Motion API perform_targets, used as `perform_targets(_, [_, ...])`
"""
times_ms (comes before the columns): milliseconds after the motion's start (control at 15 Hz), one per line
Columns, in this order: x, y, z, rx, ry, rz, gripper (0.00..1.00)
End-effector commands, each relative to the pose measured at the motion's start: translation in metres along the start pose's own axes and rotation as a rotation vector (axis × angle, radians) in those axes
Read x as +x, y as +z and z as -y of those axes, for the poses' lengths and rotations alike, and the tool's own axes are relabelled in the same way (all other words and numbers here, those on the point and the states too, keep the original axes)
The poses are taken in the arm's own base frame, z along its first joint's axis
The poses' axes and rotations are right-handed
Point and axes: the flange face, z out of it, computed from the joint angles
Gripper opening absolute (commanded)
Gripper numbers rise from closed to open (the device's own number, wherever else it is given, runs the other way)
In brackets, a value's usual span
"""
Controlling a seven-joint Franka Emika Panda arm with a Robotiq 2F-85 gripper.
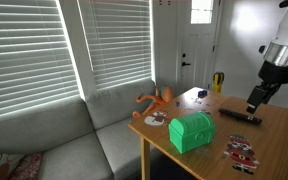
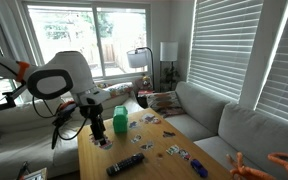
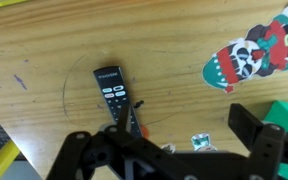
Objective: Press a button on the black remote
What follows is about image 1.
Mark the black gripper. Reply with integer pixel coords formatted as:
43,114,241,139
246,59,288,115

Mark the orange octopus toy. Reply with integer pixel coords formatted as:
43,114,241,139
132,84,175,120

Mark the narrow white window blind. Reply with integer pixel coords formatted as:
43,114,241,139
77,0,153,90

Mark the yellow black stanchion post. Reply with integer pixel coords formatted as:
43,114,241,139
212,71,225,94

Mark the wide white window blind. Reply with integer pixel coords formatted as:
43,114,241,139
0,0,82,121

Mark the red Santa pirate cutout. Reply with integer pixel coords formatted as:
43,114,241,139
222,134,261,176

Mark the gray fabric sofa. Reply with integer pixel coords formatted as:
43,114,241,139
0,78,162,180

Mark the pink red patterned pillow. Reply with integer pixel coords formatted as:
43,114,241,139
9,152,45,180

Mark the green plastic treasure chest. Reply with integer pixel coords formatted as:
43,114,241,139
168,111,217,155

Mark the black remote control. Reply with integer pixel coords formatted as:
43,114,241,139
218,107,263,126

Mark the white snowman cutout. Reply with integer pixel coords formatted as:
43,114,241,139
143,110,170,127

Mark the white entry door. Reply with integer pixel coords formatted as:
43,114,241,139
176,0,222,95

